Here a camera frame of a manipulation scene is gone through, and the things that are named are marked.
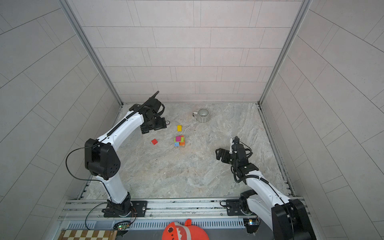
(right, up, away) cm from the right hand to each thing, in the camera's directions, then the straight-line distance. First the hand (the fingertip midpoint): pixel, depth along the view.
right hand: (221, 152), depth 86 cm
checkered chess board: (-68, -28, -24) cm, 78 cm away
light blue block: (-26, +5, +1) cm, 27 cm away
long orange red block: (-23, +5, +3) cm, 24 cm away
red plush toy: (-22, -25, -27) cm, 43 cm away
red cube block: (-42, +4, +9) cm, 43 cm away
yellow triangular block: (-26, +13, +15) cm, 33 cm away
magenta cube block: (-25, +7, +3) cm, 27 cm away
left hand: (-35, +15, +1) cm, 38 cm away
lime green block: (-23, +7, +2) cm, 24 cm away
